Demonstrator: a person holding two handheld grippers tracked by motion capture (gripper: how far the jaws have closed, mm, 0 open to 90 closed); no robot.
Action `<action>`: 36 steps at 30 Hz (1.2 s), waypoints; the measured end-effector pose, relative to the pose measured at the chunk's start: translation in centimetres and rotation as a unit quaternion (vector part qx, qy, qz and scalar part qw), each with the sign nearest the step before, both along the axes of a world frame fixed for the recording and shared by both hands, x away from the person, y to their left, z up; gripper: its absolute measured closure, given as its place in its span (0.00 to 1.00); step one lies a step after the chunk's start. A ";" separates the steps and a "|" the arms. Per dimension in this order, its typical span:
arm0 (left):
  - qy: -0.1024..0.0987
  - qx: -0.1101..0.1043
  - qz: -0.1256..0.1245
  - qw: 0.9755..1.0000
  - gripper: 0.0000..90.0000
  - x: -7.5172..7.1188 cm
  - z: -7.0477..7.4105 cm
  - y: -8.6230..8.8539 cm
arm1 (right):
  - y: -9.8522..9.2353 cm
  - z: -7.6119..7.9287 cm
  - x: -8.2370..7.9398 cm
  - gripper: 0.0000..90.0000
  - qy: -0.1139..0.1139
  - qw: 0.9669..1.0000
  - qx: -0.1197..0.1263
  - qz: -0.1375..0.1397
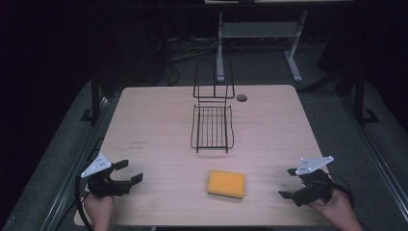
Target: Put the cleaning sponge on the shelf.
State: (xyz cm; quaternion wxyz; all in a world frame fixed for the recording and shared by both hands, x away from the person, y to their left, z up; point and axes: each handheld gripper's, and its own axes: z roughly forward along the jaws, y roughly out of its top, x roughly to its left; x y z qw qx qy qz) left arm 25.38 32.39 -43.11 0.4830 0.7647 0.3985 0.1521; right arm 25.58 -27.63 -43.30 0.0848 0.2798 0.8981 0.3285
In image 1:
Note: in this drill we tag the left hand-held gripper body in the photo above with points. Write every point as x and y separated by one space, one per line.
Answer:
106 187

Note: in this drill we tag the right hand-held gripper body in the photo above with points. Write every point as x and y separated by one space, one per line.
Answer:
316 189

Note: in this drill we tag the person's left hand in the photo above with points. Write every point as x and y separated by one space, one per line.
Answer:
100 210

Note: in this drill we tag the person's right hand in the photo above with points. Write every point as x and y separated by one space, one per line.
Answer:
340 210

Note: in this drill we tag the yellow sponge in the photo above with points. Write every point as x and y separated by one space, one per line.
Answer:
226 183

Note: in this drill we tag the aluminium rail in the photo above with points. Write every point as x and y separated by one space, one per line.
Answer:
75 170
377 154

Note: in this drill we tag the black metal post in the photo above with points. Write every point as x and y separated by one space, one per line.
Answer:
360 96
95 96

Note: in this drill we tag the grey metal table frame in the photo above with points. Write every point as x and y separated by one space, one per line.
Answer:
256 29

